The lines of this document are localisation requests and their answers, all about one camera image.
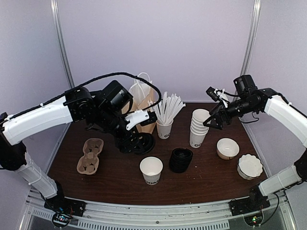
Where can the brown paper bag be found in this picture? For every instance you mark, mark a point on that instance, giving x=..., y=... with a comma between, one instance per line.
x=142, y=95

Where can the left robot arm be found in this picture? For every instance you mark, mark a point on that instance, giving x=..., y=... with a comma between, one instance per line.
x=101, y=108

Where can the bundle of wrapped straws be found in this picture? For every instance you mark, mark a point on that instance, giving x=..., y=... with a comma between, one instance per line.
x=168, y=108

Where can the paper cup holding straws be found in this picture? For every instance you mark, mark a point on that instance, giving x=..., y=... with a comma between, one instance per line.
x=164, y=130

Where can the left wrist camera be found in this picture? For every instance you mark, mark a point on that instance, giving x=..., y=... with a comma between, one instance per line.
x=141, y=117

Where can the stack of black lids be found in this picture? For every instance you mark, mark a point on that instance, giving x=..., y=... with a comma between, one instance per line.
x=180, y=160

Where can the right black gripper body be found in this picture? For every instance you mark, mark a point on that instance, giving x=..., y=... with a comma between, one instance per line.
x=223, y=112

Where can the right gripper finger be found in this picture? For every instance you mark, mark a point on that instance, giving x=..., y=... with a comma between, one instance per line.
x=216, y=109
x=214, y=121

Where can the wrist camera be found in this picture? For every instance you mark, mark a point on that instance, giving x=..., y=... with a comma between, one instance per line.
x=141, y=117
x=218, y=95

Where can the left metal wall post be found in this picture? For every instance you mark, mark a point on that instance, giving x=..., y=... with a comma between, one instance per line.
x=60, y=37

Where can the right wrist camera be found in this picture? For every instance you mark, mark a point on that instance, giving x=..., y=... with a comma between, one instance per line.
x=218, y=95

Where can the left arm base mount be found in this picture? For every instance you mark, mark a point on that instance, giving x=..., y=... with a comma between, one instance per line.
x=64, y=210

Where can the black cup lid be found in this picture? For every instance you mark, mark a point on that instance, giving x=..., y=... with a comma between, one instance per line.
x=140, y=145

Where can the white paper coffee cup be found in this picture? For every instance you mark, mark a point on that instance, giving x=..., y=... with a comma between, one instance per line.
x=151, y=168

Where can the white round bowl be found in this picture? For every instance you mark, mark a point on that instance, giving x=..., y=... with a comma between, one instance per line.
x=227, y=148

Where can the right metal wall post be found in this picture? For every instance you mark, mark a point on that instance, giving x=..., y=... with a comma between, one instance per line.
x=251, y=36

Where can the white scalloped bowl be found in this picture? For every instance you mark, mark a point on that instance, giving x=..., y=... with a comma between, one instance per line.
x=249, y=167

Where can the metal wall post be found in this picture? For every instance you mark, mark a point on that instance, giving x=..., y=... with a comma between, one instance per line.
x=60, y=37
x=251, y=36

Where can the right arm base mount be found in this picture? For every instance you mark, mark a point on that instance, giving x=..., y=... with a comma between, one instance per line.
x=251, y=212

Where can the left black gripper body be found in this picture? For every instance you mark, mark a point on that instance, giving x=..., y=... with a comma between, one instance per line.
x=120, y=142

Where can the aluminium front rail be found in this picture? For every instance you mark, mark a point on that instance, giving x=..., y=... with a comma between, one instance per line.
x=203, y=216

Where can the stack of white paper cups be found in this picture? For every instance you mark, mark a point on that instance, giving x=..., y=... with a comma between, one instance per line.
x=198, y=130

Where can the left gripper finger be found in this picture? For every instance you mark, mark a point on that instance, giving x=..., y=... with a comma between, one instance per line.
x=141, y=150
x=146, y=140

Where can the cardboard cup carrier tray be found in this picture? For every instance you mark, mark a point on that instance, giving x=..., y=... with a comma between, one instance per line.
x=89, y=162

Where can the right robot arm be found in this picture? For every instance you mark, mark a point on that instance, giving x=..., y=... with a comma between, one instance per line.
x=254, y=100

